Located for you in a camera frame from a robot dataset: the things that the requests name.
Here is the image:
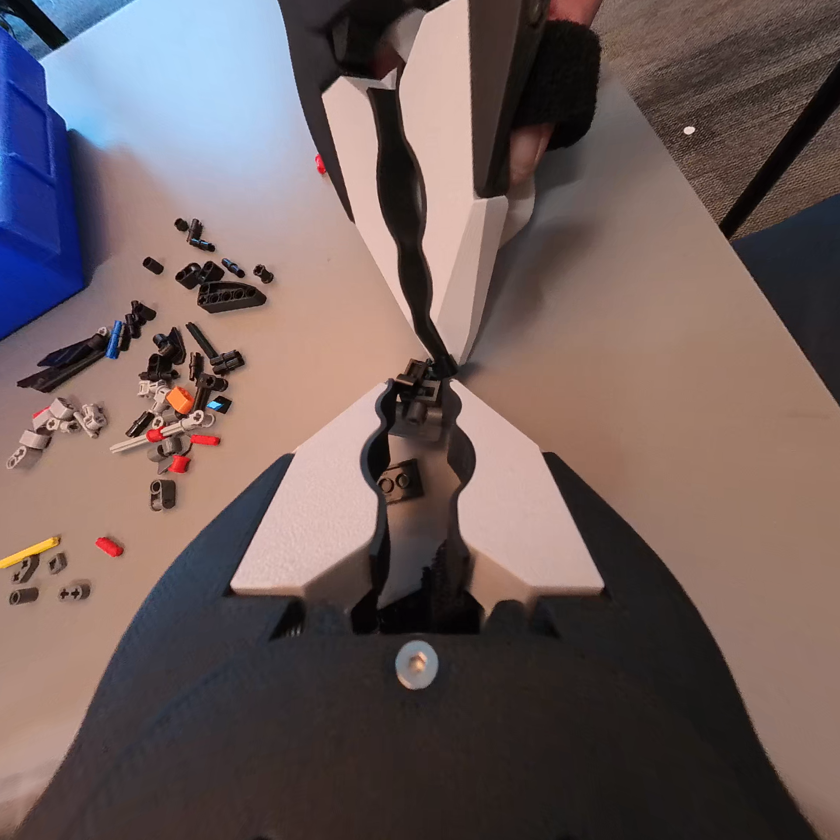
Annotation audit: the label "cluster of dark grey connectors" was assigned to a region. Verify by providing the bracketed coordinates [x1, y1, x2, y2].
[8, 436, 185, 606]

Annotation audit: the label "long grey lego axle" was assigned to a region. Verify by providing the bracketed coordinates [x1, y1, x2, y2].
[108, 410, 207, 455]

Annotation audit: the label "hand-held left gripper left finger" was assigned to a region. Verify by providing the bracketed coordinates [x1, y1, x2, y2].
[230, 379, 399, 614]

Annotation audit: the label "yellow lego axle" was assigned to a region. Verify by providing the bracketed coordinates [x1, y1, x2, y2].
[0, 536, 61, 570]

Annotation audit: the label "black lego plate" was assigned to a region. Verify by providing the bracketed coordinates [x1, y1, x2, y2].
[377, 458, 425, 504]

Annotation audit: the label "grey lego block assembly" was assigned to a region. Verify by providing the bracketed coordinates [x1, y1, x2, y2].
[392, 392, 448, 442]

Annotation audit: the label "cluster of black lego beams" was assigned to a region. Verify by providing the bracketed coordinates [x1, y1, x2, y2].
[142, 217, 275, 315]

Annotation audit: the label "black metal leg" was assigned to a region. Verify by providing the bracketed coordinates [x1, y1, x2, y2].
[718, 79, 840, 240]

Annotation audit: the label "cluster of light grey connectors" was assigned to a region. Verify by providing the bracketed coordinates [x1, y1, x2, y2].
[7, 396, 109, 471]

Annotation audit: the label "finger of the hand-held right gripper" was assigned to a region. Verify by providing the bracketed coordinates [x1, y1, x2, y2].
[322, 69, 460, 380]
[395, 0, 511, 366]

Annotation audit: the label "pile of black lego pieces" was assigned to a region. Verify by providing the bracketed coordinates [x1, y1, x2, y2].
[16, 301, 247, 442]

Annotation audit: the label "person's dark trousers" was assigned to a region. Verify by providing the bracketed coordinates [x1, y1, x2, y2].
[731, 196, 840, 401]

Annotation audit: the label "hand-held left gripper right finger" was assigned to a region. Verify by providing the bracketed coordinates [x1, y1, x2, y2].
[446, 377, 606, 622]

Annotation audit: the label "person's right hand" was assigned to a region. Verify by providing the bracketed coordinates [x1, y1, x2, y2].
[508, 0, 603, 187]

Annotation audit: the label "blue plastic bin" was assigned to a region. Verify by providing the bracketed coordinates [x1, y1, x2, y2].
[0, 29, 86, 340]

